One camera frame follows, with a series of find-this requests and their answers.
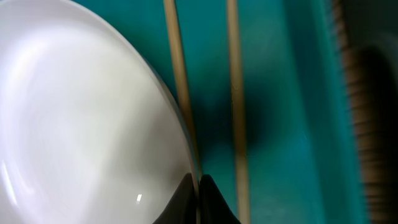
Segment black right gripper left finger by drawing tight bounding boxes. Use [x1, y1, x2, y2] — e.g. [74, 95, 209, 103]
[153, 173, 197, 224]

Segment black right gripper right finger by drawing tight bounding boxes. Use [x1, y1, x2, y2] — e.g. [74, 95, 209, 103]
[199, 174, 240, 224]

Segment large white plate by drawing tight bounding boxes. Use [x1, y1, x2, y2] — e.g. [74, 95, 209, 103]
[1, 1, 198, 223]

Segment wooden chopstick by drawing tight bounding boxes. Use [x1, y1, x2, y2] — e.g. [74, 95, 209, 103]
[226, 0, 250, 224]
[162, 0, 203, 180]

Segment grey dishwasher rack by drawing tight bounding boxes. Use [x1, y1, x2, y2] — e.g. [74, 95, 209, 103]
[339, 1, 397, 223]

